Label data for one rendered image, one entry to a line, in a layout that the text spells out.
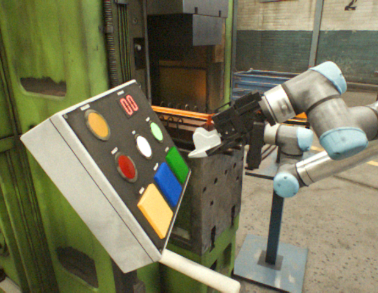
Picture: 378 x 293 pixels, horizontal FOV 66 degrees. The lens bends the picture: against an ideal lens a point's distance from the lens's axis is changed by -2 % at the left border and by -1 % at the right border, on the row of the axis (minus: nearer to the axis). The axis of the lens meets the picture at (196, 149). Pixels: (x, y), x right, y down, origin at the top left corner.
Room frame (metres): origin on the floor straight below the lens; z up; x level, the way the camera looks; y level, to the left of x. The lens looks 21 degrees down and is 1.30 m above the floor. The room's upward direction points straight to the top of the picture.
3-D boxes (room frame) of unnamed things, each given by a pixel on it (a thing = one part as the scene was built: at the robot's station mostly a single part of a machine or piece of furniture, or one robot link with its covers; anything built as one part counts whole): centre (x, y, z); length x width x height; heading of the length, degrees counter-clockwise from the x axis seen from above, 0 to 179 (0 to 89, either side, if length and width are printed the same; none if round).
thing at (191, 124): (1.20, 0.14, 0.96); 0.42 x 0.20 x 0.09; 58
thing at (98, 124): (0.46, 0.16, 1.16); 0.05 x 0.03 x 0.04; 148
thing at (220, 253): (1.25, 0.12, 0.23); 0.55 x 0.37 x 0.47; 58
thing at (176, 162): (0.65, 0.05, 1.01); 0.07 x 0.05 x 0.07; 173
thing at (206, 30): (1.20, 0.14, 1.32); 0.42 x 0.20 x 0.10; 58
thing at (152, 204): (0.45, 0.08, 1.01); 0.07 x 0.05 x 0.07; 173
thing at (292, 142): (0.93, -0.33, 0.97); 0.11 x 0.08 x 0.09; 58
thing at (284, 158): (0.92, -0.32, 0.88); 0.11 x 0.08 x 0.11; 158
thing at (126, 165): (0.46, 0.12, 1.09); 0.05 x 0.03 x 0.04; 148
